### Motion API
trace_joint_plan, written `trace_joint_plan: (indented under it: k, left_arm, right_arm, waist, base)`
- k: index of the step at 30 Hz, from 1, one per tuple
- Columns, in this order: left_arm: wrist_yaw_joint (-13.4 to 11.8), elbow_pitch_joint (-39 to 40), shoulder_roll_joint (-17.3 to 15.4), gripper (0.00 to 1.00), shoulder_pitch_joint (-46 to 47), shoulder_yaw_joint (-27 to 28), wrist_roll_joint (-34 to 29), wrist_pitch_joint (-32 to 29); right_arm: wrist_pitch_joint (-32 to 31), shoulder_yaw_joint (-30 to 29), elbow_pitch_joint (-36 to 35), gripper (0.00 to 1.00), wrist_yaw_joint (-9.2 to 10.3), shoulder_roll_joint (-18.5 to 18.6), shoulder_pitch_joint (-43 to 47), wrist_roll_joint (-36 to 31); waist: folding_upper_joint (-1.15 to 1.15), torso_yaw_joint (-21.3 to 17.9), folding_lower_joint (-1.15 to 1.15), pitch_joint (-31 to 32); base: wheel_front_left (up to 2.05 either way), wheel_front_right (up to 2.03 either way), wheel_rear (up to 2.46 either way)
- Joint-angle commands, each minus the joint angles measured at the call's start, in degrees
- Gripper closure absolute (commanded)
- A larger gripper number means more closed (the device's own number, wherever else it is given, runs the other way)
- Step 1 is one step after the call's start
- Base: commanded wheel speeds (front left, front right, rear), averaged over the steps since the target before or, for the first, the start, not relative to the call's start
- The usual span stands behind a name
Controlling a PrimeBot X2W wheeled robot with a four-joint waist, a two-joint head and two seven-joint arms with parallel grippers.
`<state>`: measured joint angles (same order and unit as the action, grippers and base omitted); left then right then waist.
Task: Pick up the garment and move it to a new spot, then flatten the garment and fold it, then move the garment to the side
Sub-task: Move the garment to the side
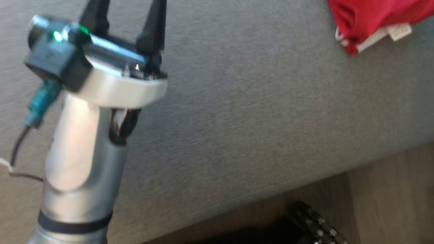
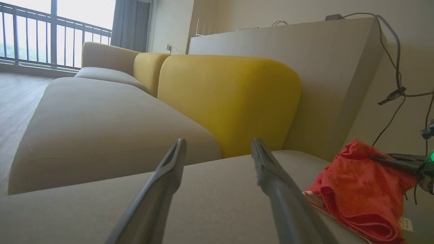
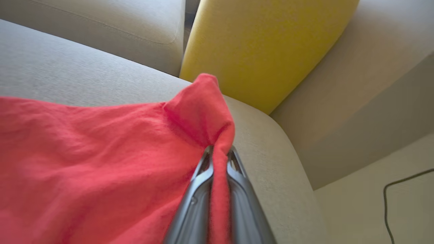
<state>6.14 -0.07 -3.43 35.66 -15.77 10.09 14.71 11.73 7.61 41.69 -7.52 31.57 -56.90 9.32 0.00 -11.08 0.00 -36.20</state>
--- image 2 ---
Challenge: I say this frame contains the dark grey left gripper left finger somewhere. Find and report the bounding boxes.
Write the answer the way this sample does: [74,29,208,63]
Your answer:
[106,138,187,244]

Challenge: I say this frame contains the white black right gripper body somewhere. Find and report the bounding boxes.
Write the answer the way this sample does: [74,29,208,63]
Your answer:
[415,149,434,195]

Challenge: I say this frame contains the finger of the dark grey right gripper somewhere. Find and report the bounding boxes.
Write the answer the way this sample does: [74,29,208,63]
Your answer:
[387,153,428,162]
[369,154,422,177]

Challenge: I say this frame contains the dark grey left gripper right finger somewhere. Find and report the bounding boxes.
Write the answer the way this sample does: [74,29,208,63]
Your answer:
[251,138,339,244]

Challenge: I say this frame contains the red garment with white stripe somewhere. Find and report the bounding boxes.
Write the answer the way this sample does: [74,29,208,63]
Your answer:
[303,139,418,244]

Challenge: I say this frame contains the large grey sofa seat cushion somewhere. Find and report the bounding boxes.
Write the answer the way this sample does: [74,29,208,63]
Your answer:
[0,150,434,244]

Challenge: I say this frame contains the medium grey sofa seat cushion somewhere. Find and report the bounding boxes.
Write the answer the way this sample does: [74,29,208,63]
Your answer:
[7,77,222,196]

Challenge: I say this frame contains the beige partition cabinet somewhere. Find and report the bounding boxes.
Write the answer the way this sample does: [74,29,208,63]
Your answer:
[188,17,387,162]

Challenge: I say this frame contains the wide yellow sofa backrest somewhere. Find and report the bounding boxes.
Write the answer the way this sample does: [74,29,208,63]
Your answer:
[157,54,302,159]

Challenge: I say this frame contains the narrow yellow sofa backrest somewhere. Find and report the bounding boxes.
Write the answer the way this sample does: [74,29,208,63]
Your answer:
[133,52,171,98]

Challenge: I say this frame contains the small grey sofa seat cushion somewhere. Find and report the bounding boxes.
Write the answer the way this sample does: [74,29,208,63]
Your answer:
[74,66,150,93]

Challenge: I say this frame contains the beige sofa armrest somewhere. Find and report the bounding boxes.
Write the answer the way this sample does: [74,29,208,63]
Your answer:
[81,41,141,77]

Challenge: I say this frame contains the grey curtain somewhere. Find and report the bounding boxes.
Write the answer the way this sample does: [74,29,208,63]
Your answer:
[110,0,152,53]

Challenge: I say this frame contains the grey balcony railing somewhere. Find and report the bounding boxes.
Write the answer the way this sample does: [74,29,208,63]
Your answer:
[0,0,112,70]

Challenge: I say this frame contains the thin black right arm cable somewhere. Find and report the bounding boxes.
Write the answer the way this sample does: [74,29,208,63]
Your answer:
[405,90,434,156]

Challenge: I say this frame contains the black power cable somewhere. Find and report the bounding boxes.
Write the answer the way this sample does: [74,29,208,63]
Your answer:
[342,13,407,147]

